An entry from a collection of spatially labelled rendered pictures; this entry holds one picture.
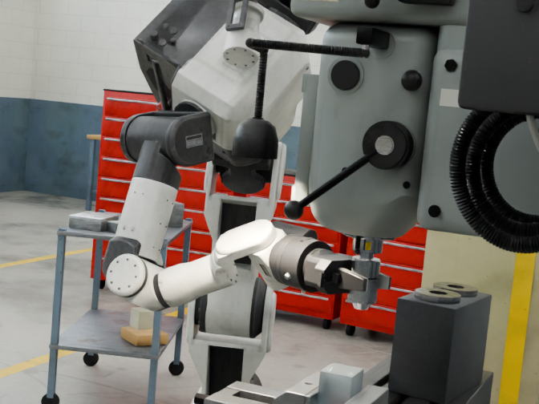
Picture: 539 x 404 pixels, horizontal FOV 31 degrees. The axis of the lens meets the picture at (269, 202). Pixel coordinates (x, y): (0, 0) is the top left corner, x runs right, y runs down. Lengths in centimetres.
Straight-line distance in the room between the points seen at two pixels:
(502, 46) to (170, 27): 100
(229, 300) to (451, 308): 59
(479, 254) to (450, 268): 11
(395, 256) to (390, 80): 485
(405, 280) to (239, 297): 405
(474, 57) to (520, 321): 221
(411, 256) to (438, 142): 484
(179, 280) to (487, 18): 84
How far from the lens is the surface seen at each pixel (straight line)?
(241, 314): 226
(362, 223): 149
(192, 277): 175
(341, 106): 147
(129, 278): 178
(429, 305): 190
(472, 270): 330
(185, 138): 185
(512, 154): 138
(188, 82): 192
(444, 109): 140
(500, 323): 331
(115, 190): 711
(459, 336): 193
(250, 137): 152
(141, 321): 471
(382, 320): 636
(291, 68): 196
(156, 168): 184
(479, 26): 114
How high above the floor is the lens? 151
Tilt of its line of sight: 6 degrees down
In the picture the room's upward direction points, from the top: 5 degrees clockwise
